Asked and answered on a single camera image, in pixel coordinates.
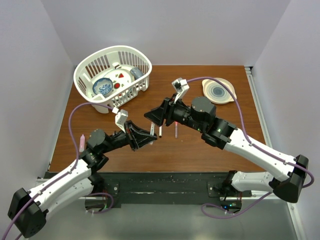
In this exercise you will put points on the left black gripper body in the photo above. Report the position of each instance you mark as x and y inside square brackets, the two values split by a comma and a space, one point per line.
[119, 139]

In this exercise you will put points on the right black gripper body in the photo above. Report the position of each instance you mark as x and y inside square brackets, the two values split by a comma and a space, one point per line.
[176, 112]

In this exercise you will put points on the white black-tip marker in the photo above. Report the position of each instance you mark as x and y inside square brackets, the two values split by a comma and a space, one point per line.
[160, 130]

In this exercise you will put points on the pink highlighter pen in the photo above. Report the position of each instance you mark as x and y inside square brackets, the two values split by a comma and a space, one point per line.
[176, 130]

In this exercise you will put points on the white pink-end marker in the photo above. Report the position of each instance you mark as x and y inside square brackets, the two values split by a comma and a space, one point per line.
[152, 129]

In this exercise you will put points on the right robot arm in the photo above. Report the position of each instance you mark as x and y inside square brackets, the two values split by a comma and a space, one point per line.
[284, 175]

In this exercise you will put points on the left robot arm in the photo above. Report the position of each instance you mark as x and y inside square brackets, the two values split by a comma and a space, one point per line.
[29, 210]

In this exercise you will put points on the purple pen cap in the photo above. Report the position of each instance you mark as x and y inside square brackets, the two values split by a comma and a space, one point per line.
[82, 143]

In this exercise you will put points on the beige plate blue rings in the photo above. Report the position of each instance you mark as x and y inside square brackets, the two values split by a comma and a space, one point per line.
[220, 90]

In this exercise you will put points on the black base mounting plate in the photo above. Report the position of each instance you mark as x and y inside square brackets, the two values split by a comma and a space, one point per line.
[165, 188]

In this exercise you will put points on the grey blue cup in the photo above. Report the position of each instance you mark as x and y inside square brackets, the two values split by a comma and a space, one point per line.
[136, 73]

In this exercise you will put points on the blue patterned bowl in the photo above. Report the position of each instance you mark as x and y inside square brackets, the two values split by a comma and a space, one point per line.
[103, 86]

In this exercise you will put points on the white strawberry plate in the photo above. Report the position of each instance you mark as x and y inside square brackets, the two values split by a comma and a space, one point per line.
[120, 78]

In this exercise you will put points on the white plastic dish basket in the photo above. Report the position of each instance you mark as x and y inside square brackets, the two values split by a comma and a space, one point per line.
[96, 65]

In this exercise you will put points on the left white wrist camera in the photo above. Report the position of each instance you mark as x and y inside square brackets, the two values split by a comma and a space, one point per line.
[121, 116]

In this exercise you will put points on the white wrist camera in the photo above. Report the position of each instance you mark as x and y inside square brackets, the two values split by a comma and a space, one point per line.
[181, 87]
[121, 116]

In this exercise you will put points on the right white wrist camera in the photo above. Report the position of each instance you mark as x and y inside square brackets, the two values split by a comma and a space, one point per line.
[181, 87]

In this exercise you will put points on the aluminium frame rail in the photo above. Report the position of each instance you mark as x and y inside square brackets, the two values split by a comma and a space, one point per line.
[292, 207]

